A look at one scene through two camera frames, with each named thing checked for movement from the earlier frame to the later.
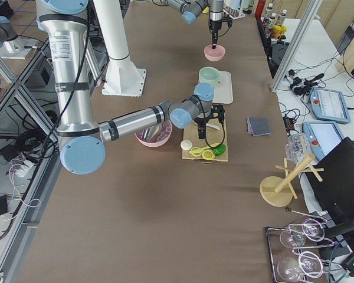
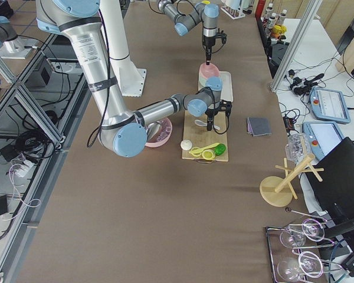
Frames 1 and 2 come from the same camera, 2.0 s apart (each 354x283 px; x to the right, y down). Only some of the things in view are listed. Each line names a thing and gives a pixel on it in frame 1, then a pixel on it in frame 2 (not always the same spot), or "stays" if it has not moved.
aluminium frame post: x=310 y=15 stays
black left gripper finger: x=214 y=39 → x=208 y=54
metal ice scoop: x=150 y=132 stays
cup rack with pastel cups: x=238 y=9 stays
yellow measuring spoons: x=200 y=150 stays
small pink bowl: x=214 y=55 → x=209 y=71
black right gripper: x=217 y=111 → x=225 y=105
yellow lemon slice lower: x=197 y=154 stays
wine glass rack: x=293 y=249 stays
